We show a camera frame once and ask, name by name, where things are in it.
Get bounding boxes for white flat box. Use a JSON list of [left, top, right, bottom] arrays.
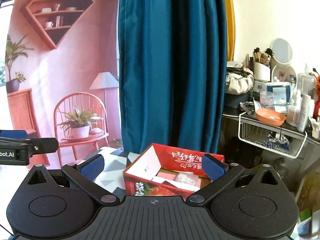
[[152, 176, 200, 192]]

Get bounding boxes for pink flat box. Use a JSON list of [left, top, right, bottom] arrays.
[[157, 172, 201, 187]]

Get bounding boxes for red strawberry cardboard box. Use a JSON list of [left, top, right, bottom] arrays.
[[123, 144, 211, 199]]

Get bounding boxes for grey desk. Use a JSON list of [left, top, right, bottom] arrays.
[[223, 107, 319, 159]]

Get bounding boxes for orange bowl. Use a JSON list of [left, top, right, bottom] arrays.
[[255, 108, 286, 127]]

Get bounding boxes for beige bag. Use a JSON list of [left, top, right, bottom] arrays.
[[225, 67, 255, 95]]

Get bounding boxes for white lotion bottle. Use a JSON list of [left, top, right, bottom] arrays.
[[297, 94, 311, 132]]

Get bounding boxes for white brush holder cup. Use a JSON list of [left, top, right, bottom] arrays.
[[253, 62, 271, 82]]

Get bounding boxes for orange flowers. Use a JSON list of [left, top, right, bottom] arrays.
[[312, 71, 320, 99]]

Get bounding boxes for round white mirror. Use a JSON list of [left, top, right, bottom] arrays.
[[270, 38, 293, 64]]

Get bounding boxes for teal curtain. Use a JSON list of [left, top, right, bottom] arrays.
[[118, 0, 227, 153]]

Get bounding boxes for white wire basket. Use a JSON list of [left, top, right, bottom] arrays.
[[238, 113, 308, 159]]

